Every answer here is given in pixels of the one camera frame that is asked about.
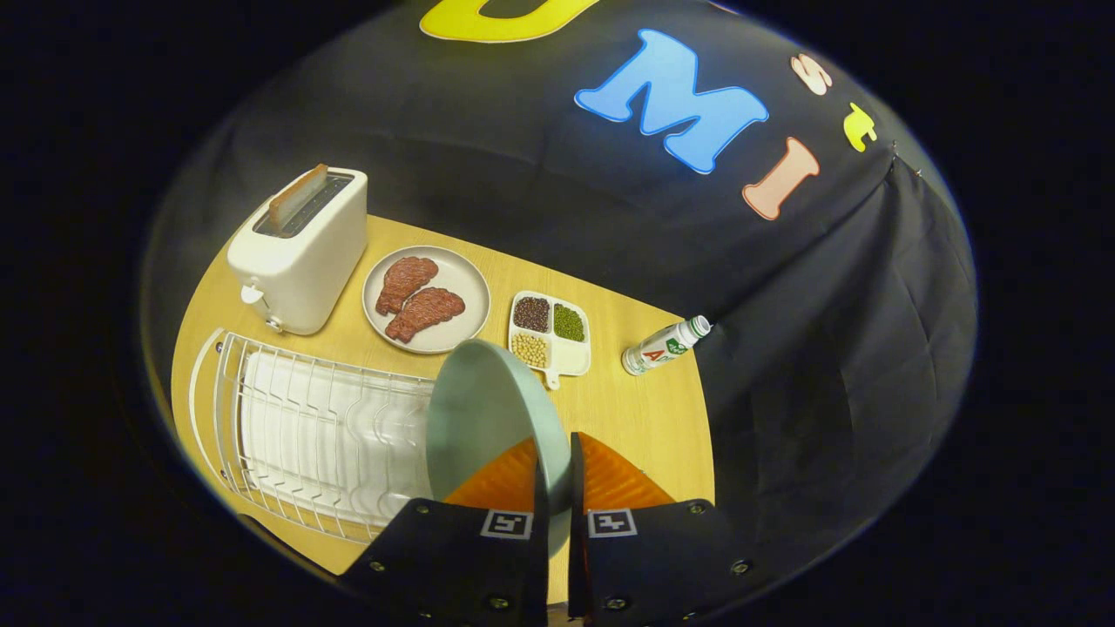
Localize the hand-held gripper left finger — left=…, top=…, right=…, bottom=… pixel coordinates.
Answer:
left=335, top=435, right=551, bottom=627

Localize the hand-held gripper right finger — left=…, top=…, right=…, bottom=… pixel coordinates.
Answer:
left=568, top=431, right=759, bottom=624

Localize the light green plate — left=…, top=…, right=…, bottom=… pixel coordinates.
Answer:
left=425, top=339, right=573, bottom=558

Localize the white wire dish rack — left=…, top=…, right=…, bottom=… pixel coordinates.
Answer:
left=187, top=328, right=436, bottom=545

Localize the beige round plate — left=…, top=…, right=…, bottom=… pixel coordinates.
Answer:
left=362, top=245, right=491, bottom=354

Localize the white divided tray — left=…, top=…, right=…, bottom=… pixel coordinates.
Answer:
left=508, top=290, right=591, bottom=390

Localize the white bottle with green label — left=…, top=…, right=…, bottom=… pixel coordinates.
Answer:
left=621, top=315, right=713, bottom=376

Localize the red meat piece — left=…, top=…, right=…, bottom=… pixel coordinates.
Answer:
left=375, top=256, right=439, bottom=316
left=385, top=287, right=466, bottom=344

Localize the white toaster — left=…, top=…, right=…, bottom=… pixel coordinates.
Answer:
left=226, top=165, right=369, bottom=336

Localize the brown bread slice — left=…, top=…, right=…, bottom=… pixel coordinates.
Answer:
left=267, top=163, right=330, bottom=232

